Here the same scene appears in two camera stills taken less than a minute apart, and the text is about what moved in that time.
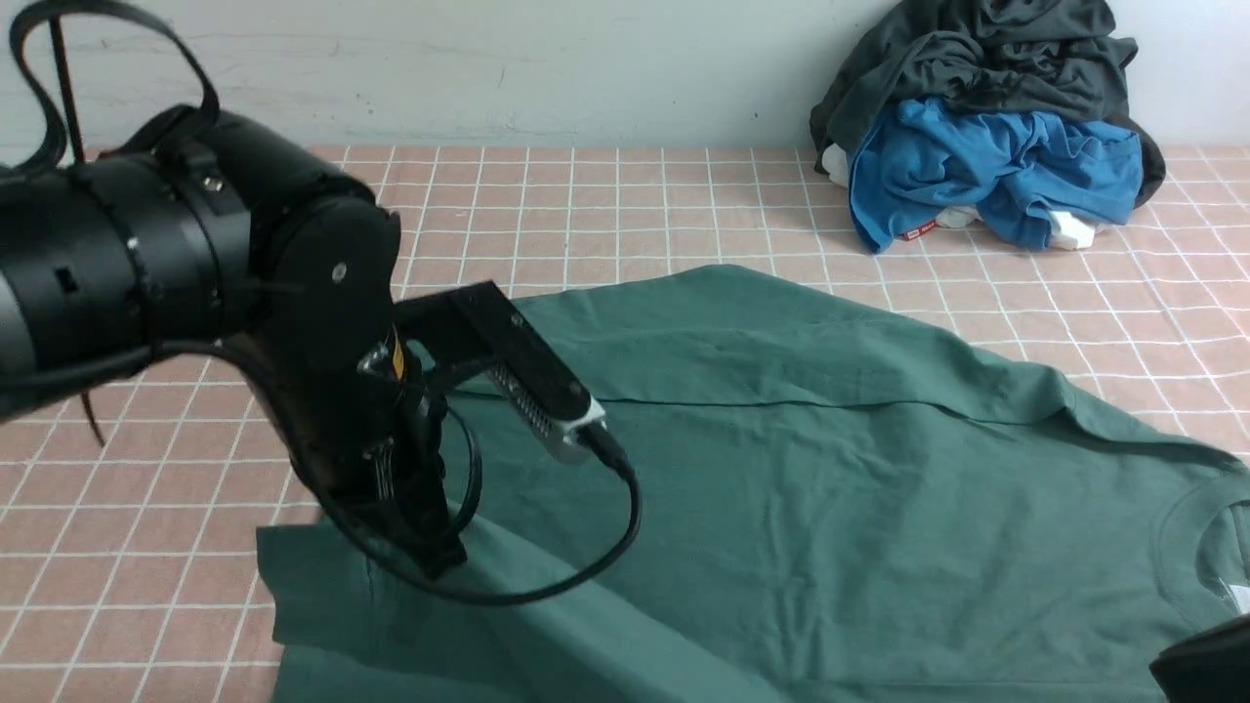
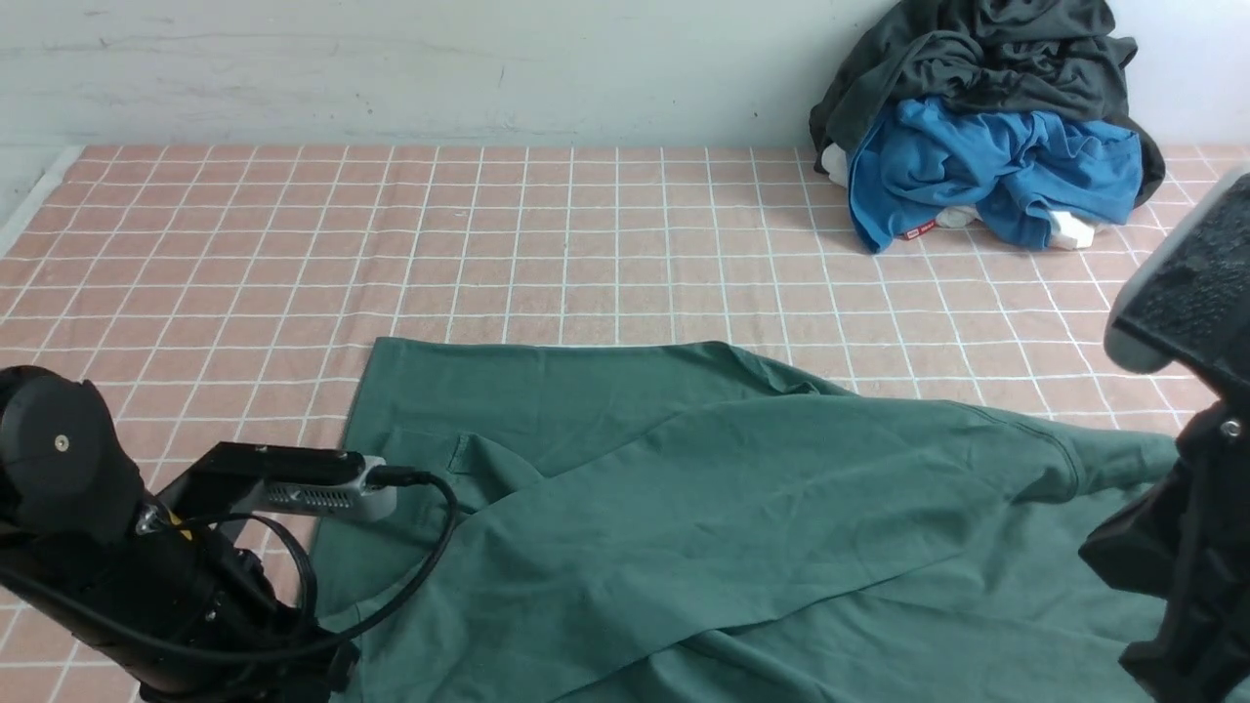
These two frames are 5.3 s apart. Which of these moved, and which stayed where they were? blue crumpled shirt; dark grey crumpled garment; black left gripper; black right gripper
Moved: black right gripper; black left gripper
Stayed: blue crumpled shirt; dark grey crumpled garment
